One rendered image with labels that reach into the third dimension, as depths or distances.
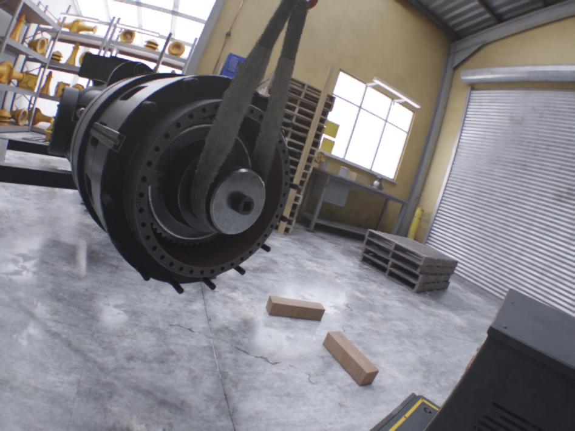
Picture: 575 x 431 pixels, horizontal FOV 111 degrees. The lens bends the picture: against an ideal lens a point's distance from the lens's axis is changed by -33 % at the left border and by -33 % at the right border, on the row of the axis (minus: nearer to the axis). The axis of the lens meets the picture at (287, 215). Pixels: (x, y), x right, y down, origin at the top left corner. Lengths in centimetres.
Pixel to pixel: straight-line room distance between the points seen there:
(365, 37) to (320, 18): 108
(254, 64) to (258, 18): 523
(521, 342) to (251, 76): 64
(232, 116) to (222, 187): 14
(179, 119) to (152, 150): 8
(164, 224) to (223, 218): 17
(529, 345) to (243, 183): 57
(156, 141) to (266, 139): 24
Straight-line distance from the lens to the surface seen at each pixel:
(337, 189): 539
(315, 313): 212
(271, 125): 65
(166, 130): 56
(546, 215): 570
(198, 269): 70
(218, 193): 57
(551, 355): 48
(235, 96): 59
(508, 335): 47
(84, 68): 338
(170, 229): 72
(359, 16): 681
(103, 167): 60
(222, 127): 59
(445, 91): 789
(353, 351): 177
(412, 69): 740
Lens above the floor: 95
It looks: 9 degrees down
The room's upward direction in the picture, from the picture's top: 18 degrees clockwise
